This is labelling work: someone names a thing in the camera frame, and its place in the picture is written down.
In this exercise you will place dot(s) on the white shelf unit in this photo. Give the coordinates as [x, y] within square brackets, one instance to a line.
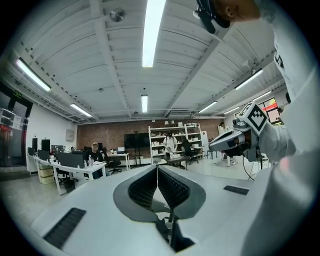
[193, 140]

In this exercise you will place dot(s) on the white wall box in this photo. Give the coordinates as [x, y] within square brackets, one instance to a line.
[70, 134]

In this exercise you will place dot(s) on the head-worn black camera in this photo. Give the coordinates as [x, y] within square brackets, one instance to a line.
[208, 17]

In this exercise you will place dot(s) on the window with red banner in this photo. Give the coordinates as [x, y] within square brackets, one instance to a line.
[271, 110]

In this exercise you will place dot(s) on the low dark table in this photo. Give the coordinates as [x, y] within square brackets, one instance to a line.
[177, 160]

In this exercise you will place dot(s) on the black waste bin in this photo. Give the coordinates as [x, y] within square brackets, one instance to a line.
[69, 186]

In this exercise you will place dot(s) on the person's light grey jacket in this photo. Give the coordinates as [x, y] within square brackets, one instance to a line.
[297, 50]

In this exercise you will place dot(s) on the long white office desk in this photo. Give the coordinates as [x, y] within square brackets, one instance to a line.
[75, 170]

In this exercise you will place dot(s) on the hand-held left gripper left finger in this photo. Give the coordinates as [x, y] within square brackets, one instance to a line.
[140, 190]

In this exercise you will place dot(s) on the person's head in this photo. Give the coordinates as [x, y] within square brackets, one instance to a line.
[240, 8]

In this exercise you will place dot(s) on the small white table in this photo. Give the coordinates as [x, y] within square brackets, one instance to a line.
[122, 156]

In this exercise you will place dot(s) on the person's right forearm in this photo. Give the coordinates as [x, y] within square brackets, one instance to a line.
[277, 142]

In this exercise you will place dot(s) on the green exit sign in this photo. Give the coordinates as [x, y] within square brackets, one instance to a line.
[18, 94]

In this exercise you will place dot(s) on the black television screen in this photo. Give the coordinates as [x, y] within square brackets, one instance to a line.
[137, 140]

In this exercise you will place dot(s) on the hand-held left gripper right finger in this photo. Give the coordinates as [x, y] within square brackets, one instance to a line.
[177, 191]

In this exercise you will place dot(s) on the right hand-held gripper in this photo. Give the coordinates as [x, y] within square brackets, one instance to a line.
[255, 117]

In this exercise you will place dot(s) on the black computer monitor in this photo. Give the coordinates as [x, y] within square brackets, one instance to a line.
[71, 160]

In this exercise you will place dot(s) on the ceiling strip light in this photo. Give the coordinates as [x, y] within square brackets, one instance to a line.
[144, 103]
[153, 30]
[208, 107]
[248, 79]
[33, 74]
[81, 110]

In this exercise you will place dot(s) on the black office chair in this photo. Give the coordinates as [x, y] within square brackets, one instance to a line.
[113, 163]
[193, 156]

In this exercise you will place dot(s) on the person's left forearm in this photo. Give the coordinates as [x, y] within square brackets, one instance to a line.
[287, 200]

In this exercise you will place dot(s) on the dark entrance door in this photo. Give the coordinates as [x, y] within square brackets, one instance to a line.
[15, 135]

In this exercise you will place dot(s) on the ceiling air conditioner unit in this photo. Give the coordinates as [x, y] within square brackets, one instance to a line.
[180, 113]

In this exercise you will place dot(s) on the beige drawer box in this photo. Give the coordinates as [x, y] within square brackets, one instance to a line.
[46, 175]

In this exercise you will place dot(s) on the round ceiling fixture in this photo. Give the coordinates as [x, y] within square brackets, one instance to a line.
[117, 14]

